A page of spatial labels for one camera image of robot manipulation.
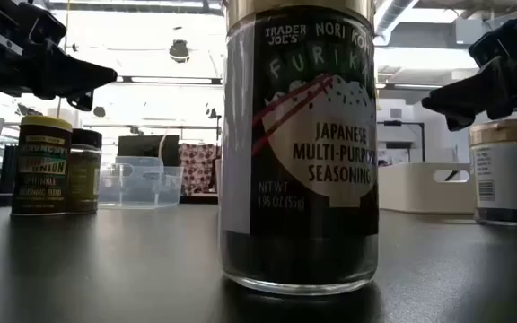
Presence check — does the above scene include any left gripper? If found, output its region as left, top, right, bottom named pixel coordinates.
left=0, top=0, right=119, bottom=112

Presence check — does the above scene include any furikake jar with gold lid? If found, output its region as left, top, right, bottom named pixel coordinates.
left=220, top=0, right=380, bottom=296
left=468, top=118, right=517, bottom=227

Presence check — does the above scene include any spice jar with black lid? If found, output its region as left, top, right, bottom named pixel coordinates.
left=66, top=128, right=103, bottom=214

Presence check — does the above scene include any onion seasoning tin yellow lid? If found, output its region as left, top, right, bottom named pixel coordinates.
left=10, top=115, right=74, bottom=217

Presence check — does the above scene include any black monitor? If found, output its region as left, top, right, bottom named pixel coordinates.
left=117, top=134, right=181, bottom=168

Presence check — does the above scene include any white plastic bin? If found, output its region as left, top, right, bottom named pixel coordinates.
left=377, top=161, right=478, bottom=215

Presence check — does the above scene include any round ceiling fixture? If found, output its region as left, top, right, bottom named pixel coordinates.
left=169, top=39, right=191, bottom=64

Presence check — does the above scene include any red patterned cloth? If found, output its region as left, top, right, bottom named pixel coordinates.
left=178, top=142, right=220, bottom=197

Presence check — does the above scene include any ceiling air duct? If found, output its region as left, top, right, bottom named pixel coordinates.
left=373, top=0, right=421, bottom=46

